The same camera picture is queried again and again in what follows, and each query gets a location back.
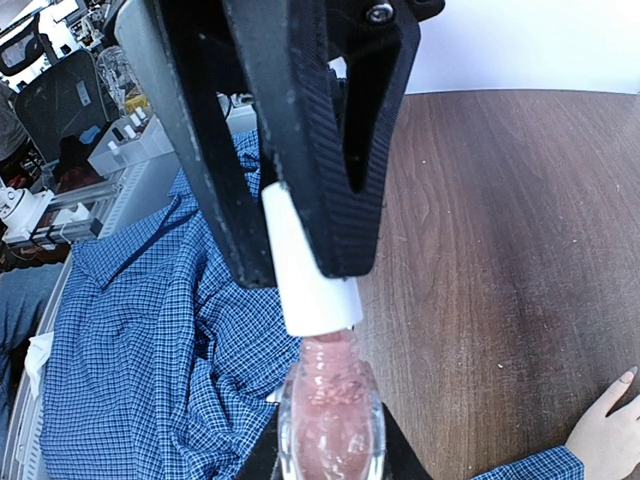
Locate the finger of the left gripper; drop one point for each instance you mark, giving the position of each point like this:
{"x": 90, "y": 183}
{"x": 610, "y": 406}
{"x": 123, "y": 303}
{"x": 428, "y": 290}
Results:
{"x": 328, "y": 80}
{"x": 183, "y": 55}

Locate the mannequin hand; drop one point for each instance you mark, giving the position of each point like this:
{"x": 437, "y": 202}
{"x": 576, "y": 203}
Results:
{"x": 607, "y": 443}

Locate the pink nail polish bottle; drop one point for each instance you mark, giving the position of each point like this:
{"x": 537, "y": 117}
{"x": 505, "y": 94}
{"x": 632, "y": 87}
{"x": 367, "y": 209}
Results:
{"x": 330, "y": 420}

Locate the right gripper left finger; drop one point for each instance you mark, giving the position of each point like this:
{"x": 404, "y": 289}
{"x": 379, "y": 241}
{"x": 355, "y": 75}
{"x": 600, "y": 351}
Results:
{"x": 263, "y": 463}

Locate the black mesh office chair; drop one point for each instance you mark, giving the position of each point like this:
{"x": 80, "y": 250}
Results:
{"x": 62, "y": 101}

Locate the white nail polish cap brush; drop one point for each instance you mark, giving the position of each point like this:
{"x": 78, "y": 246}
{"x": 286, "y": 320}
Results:
{"x": 312, "y": 304}

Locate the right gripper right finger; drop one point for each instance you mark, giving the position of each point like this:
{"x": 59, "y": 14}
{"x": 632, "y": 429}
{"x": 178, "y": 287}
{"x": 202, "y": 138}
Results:
{"x": 401, "y": 462}

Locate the white storage tray with bottles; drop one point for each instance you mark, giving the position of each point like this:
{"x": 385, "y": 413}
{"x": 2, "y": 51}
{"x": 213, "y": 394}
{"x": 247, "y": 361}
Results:
{"x": 129, "y": 140}

